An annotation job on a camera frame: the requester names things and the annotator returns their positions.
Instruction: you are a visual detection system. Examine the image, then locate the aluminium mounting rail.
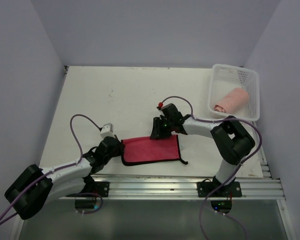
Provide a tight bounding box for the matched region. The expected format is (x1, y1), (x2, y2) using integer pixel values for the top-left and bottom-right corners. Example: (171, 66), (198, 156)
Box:
(59, 174), (283, 201)

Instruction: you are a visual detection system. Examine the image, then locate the pink towel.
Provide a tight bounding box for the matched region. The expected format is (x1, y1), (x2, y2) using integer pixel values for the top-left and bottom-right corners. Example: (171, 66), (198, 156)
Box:
(213, 88), (250, 114)

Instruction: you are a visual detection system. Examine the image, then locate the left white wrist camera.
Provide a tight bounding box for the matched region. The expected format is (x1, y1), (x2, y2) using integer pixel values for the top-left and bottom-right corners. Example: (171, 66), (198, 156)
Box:
(100, 123), (115, 139)

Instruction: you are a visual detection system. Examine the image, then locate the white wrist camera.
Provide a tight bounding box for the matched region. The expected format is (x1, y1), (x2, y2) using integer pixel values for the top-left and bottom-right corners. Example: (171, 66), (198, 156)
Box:
(156, 102), (164, 110)
(100, 123), (115, 139)

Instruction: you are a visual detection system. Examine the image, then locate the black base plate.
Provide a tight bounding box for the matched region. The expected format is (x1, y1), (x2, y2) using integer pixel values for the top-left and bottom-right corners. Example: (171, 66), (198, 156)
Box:
(196, 179), (243, 198)
(88, 181), (110, 198)

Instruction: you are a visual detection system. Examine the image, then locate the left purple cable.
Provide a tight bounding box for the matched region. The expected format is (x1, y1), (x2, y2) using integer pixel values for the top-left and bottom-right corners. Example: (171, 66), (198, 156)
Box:
(0, 114), (105, 230)

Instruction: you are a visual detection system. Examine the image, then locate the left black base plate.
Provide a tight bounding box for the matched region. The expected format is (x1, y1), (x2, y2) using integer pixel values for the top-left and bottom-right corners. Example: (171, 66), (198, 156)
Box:
(88, 181), (110, 198)

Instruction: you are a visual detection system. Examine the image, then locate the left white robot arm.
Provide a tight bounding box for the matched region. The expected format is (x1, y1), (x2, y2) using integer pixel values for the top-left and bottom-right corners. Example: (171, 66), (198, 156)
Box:
(4, 136), (125, 220)

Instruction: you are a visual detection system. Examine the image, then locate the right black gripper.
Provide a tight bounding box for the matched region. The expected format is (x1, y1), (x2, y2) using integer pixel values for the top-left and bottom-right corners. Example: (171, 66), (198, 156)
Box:
(150, 116), (174, 140)

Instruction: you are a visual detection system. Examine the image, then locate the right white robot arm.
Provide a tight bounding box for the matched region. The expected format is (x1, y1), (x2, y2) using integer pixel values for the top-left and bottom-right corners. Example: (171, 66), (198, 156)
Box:
(150, 102), (256, 197)

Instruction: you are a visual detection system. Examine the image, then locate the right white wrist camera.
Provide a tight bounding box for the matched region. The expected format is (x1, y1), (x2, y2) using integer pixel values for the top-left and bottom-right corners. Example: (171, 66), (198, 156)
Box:
(156, 102), (164, 110)

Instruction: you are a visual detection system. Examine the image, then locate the white plastic basket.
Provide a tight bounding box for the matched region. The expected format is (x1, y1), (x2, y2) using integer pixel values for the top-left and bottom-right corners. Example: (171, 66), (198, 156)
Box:
(207, 64), (260, 122)

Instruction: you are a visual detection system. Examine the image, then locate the black cloth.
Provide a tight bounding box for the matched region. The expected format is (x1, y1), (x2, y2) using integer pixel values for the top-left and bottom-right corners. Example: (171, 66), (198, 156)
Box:
(121, 135), (188, 167)

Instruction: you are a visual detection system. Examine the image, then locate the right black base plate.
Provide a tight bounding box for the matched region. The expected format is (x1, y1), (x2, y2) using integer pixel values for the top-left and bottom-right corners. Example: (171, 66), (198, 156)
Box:
(196, 179), (243, 198)

